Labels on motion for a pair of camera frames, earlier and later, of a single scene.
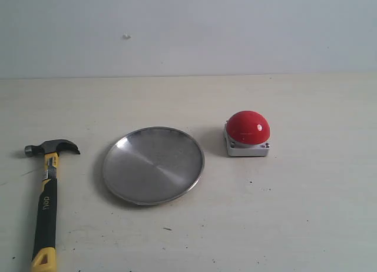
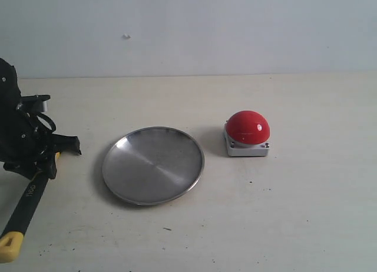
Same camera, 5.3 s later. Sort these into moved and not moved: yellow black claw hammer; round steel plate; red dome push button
Moved: yellow black claw hammer
Not moved: red dome push button; round steel plate
